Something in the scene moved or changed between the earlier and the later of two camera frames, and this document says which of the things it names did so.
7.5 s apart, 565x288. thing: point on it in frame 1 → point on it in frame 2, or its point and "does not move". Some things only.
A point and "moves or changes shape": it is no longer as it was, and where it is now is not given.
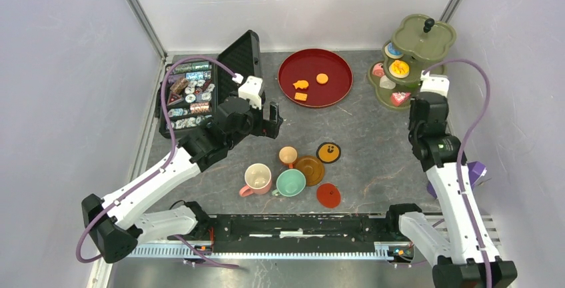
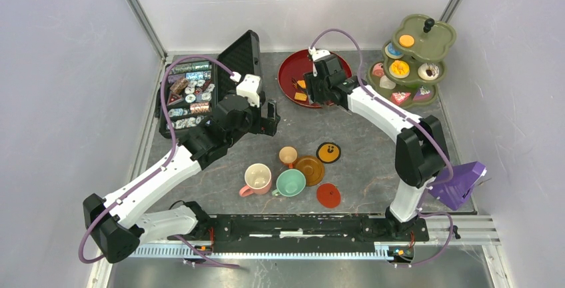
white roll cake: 386,83 does not move
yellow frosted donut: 399,69 does not move
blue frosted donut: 391,52 does not move
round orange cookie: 322,79 moves or changes shape
